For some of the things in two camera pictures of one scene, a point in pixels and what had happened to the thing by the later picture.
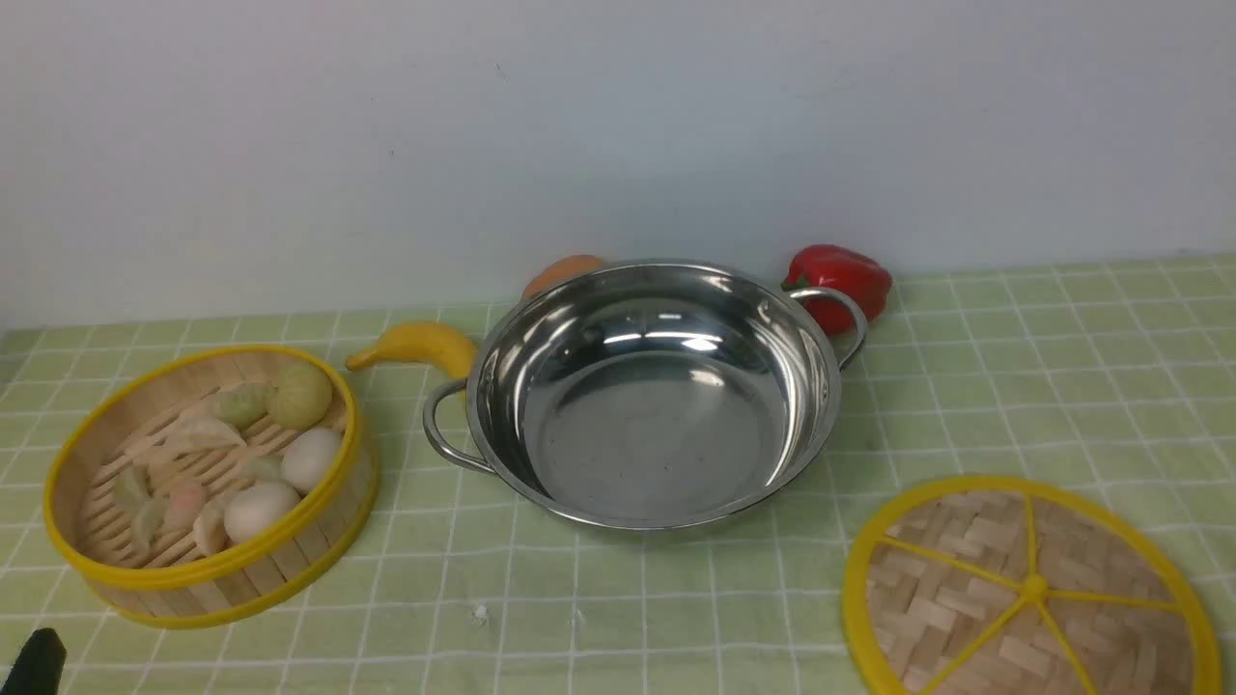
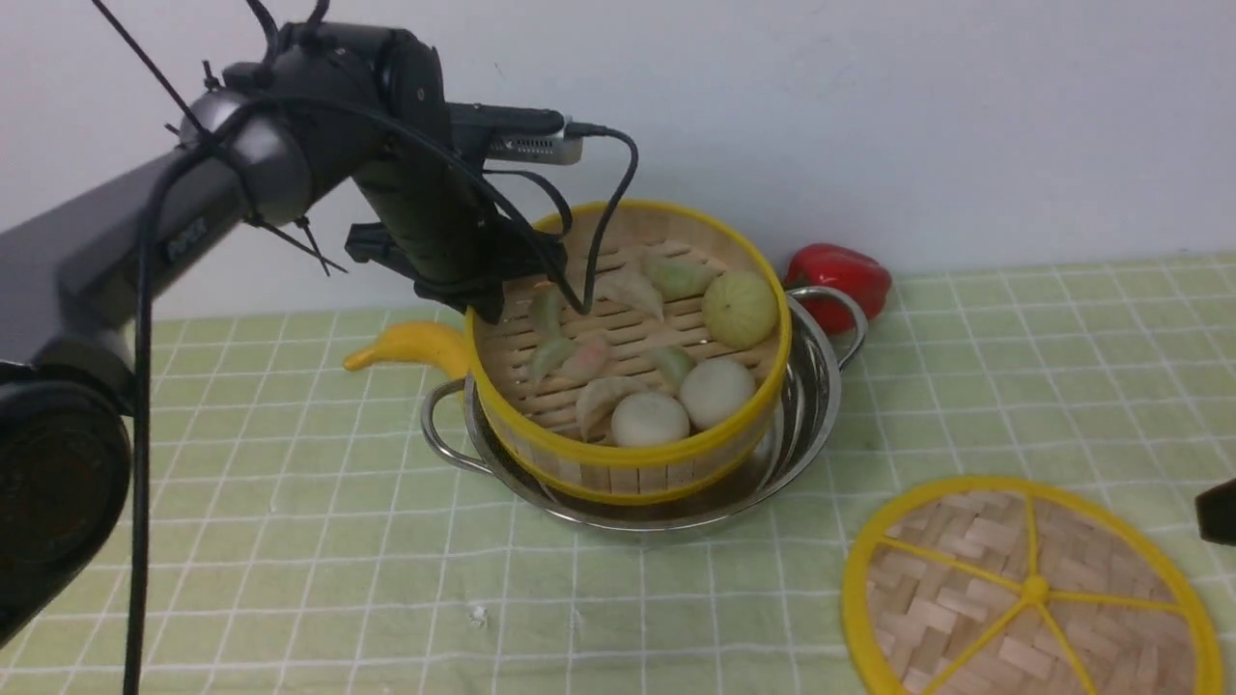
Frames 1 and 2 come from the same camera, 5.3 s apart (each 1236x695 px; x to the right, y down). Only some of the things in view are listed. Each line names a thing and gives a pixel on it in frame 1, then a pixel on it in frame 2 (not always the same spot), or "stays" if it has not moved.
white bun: [252, 509] → [650, 418]
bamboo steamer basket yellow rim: [216, 486] → [645, 375]
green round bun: [298, 396] → [739, 310]
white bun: [308, 455] → [714, 390]
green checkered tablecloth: [1118, 377] stays
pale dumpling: [203, 433] → [632, 289]
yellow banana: [422, 341] stays
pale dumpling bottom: [209, 528] → [600, 399]
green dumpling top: [238, 403] → [679, 272]
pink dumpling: [184, 498] → [589, 361]
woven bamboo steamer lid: [1025, 585] stays
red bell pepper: [827, 265] stays
